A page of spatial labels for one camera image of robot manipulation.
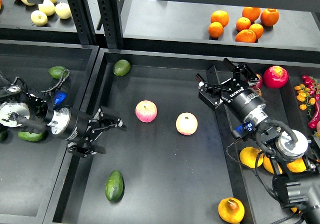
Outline pale pink apple right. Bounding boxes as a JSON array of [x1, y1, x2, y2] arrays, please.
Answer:
[[175, 112, 198, 135]]

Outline red cherry tomato bunch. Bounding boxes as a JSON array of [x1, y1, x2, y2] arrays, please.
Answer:
[[301, 75, 320, 101]]

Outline red chili pepper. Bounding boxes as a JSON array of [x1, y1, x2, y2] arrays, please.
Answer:
[[308, 101, 320, 130]]

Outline orange lower left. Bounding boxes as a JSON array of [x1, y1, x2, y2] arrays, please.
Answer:
[[208, 22, 224, 38]]

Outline dark red apple right tray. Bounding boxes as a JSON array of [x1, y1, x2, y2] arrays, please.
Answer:
[[250, 74, 263, 90]]

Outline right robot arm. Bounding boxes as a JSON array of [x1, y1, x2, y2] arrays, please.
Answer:
[[195, 58, 320, 223]]

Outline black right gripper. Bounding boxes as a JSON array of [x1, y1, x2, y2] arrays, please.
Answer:
[[195, 58, 268, 127]]

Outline pale yellow pear right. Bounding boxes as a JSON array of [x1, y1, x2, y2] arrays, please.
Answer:
[[55, 2, 72, 20]]

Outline orange small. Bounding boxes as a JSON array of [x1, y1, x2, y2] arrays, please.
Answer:
[[236, 17, 252, 32], [249, 24, 264, 40]]

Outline orange bottom front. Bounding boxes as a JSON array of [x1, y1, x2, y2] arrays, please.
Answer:
[[235, 30, 256, 43]]

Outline pale yellow pear front left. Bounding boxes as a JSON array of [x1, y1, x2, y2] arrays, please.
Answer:
[[30, 10, 48, 26]]

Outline black centre tray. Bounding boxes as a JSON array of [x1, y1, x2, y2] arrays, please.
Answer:
[[43, 48, 260, 224]]

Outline pale yellow pear middle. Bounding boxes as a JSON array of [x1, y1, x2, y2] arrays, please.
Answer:
[[38, 0, 55, 16]]

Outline orange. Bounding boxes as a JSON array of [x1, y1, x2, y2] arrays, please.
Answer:
[[260, 9, 280, 27], [235, 30, 256, 43], [208, 22, 224, 38], [242, 7, 261, 22], [210, 10, 229, 27]]

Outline orange top left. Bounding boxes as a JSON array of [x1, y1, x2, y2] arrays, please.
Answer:
[[210, 10, 229, 27]]

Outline black tray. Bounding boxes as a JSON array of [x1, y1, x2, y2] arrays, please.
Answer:
[[0, 40, 99, 223], [43, 48, 260, 224]]

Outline black left tray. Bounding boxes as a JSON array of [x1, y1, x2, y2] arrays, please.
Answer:
[[0, 40, 99, 223]]

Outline orange centre small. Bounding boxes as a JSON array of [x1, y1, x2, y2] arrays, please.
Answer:
[[236, 17, 252, 32]]

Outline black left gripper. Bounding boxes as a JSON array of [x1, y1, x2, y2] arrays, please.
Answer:
[[51, 106, 127, 158]]

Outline pink apple left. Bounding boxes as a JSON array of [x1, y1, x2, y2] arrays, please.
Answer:
[[135, 100, 158, 123]]

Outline orange top centre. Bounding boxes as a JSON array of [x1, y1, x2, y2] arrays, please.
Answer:
[[242, 7, 261, 22]]

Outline black tray divider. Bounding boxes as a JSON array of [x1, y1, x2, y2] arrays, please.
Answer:
[[205, 65, 256, 224]]

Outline green avocado at tray corner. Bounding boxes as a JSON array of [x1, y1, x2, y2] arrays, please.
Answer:
[[113, 59, 131, 76]]

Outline dark avocado at left edge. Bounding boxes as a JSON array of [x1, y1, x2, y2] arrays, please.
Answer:
[[0, 130, 8, 141]]

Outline black shelf upright posts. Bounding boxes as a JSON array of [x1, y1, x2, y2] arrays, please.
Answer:
[[67, 0, 125, 50]]

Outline orange cherry tomato bunch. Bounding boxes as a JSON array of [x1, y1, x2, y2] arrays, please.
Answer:
[[294, 84, 316, 110]]

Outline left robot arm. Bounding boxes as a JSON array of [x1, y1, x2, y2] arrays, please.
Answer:
[[0, 69, 126, 158]]

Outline green avocado lower cluster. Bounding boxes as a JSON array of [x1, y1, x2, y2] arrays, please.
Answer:
[[18, 131, 46, 142]]

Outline orange right small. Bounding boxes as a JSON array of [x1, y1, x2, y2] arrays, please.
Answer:
[[249, 24, 264, 40]]

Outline orange top right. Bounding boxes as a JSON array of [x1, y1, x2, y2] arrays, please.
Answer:
[[260, 9, 280, 27]]

